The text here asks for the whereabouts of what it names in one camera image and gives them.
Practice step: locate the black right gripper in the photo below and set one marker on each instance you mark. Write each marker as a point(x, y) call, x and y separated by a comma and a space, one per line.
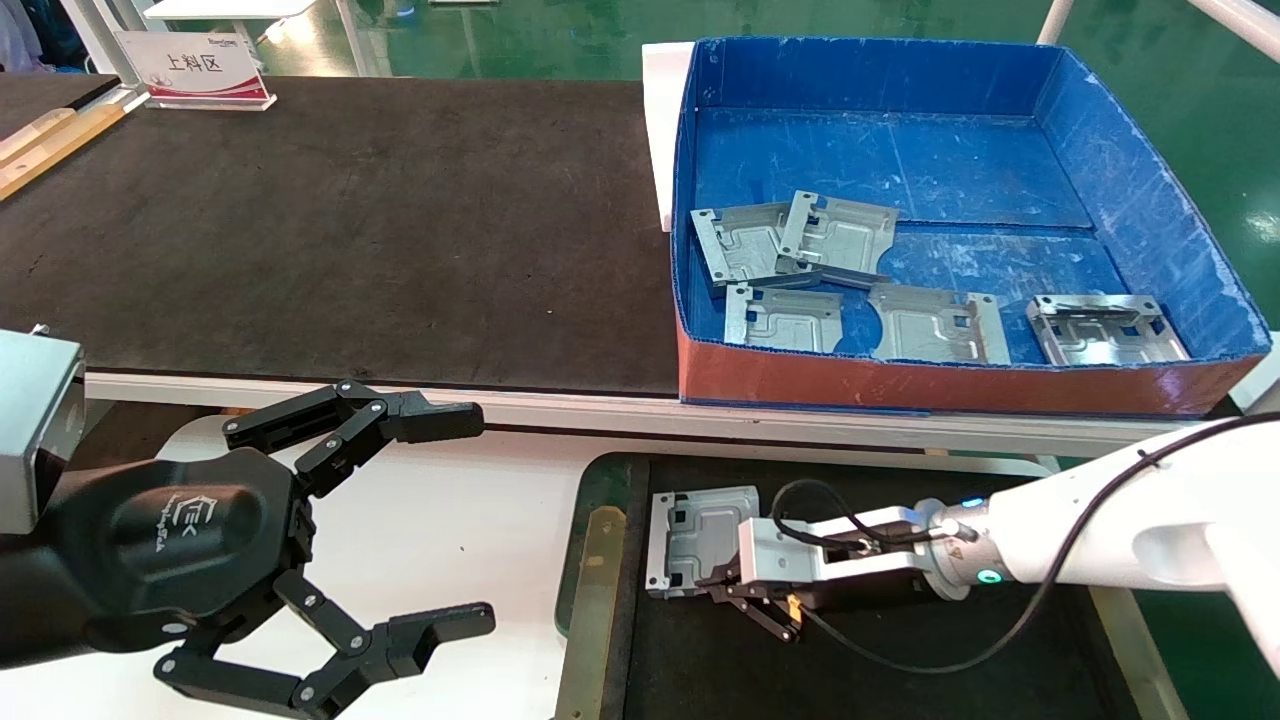
point(870, 593)

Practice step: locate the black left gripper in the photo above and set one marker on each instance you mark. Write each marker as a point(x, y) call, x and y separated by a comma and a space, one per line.
point(190, 540)

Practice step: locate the stamped metal bracket part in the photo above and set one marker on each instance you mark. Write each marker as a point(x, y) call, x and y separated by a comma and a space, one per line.
point(735, 245)
point(700, 540)
point(1100, 335)
point(785, 320)
point(930, 325)
point(845, 240)

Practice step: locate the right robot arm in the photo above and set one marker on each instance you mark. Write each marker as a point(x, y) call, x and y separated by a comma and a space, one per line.
point(1120, 530)

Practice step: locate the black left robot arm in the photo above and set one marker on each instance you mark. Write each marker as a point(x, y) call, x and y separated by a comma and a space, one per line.
point(30, 600)

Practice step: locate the black tray container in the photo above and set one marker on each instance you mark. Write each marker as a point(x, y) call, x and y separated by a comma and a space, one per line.
point(850, 680)

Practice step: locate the black table mat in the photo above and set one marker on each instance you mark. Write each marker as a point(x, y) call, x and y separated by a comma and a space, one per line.
point(350, 230)

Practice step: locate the blue corrugated plastic box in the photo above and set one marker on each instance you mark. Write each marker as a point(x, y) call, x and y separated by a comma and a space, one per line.
point(900, 150)

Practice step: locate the white red sign card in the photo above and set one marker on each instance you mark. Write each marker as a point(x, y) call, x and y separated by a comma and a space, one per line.
point(195, 65)

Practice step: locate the wooden strip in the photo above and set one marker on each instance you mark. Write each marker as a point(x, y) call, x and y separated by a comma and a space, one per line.
point(60, 150)

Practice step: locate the pale beige strip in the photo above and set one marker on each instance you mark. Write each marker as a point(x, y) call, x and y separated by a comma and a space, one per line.
point(35, 130)

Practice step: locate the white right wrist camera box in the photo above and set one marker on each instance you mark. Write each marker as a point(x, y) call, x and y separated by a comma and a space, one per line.
point(780, 555)

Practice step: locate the white aluminium table frame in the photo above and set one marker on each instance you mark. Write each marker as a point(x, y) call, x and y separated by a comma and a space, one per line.
point(500, 405)

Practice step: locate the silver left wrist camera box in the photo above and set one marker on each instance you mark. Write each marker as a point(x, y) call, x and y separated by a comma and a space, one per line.
point(30, 430)

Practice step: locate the white frame tube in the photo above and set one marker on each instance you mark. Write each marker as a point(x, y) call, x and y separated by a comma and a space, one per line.
point(1055, 20)
point(1240, 25)

